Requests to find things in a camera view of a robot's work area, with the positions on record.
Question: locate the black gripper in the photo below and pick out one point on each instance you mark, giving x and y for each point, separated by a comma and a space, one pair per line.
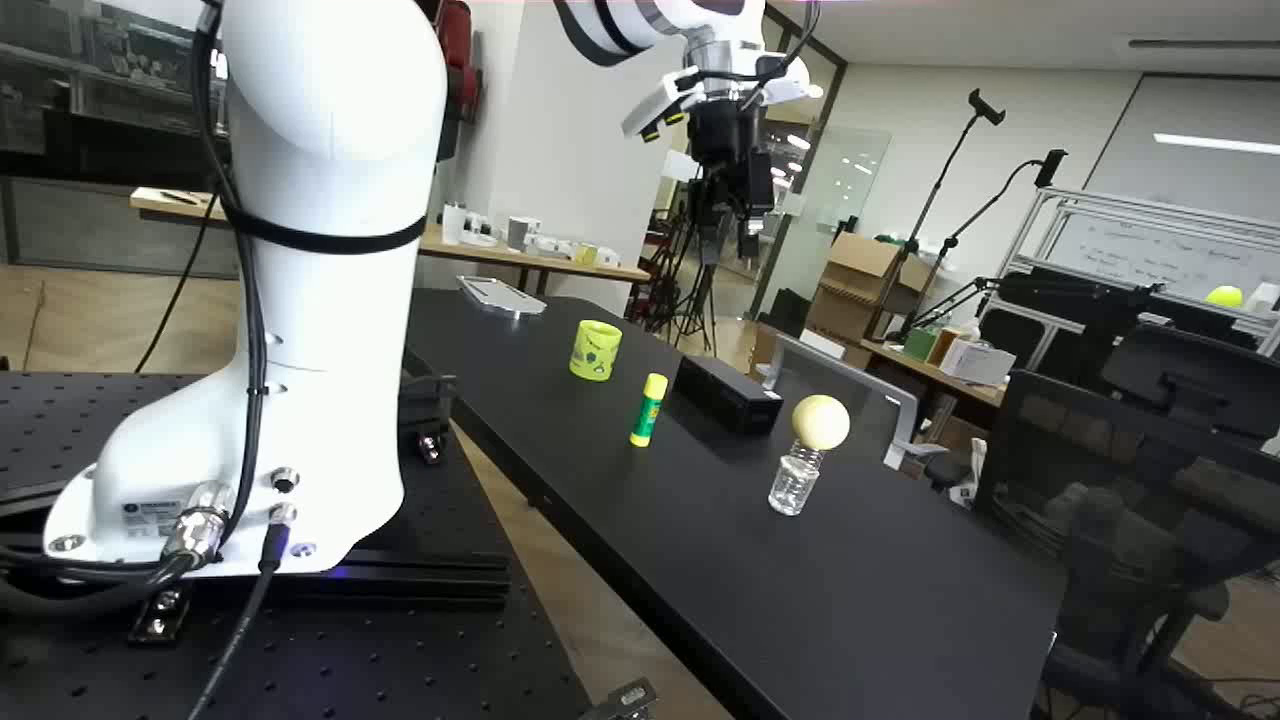
727, 140

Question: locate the green and yellow bottle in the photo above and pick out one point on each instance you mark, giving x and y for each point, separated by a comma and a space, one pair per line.
648, 411

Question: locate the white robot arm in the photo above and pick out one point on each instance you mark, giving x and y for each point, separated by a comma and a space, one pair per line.
321, 136

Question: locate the yellow-green mug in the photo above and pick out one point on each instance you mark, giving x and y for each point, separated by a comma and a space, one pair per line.
594, 349

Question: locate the cardboard box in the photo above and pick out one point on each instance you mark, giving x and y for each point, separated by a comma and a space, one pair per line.
863, 286

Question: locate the wooden desk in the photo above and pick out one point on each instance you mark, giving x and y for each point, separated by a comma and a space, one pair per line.
447, 244

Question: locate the black rectangular box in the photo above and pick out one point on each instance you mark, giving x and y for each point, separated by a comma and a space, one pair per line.
727, 394

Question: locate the silver metal mounting plate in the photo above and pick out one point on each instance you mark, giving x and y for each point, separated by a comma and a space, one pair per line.
502, 298

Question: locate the clear glass with yellow ball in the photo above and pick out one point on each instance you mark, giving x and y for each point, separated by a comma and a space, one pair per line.
819, 424

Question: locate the black office chair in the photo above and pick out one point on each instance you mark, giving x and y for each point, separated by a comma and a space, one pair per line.
1155, 493

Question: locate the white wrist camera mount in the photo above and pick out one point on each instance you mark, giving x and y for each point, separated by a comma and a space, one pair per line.
721, 72

